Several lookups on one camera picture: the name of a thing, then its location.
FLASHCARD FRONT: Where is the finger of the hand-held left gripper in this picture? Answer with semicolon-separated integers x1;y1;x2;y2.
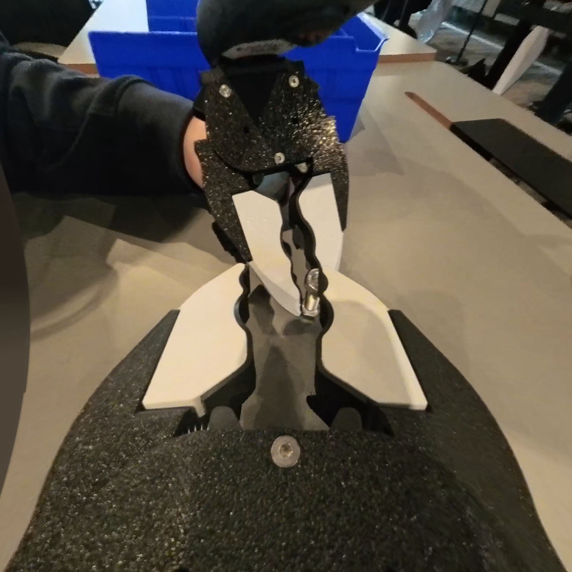
288;173;346;287
231;189;309;317

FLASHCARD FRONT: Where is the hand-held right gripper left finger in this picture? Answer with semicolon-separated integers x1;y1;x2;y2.
142;264;257;423

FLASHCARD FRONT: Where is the blue plastic bin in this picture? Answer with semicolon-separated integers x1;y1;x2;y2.
88;0;390;144

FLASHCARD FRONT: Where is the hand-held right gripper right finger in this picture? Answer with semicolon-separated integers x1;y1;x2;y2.
306;268;428;425

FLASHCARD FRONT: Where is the steel hex bolt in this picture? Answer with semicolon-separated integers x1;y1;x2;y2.
300;267;324;309

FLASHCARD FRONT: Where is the person's left hand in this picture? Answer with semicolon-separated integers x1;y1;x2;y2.
181;113;210;190

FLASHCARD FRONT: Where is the white panel leg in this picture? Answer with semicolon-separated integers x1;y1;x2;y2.
492;26;551;95

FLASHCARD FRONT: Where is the translucent plastic bag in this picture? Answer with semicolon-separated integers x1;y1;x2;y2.
409;0;447;40

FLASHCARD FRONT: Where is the person's left forearm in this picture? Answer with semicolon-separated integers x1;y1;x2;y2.
0;29;208;199

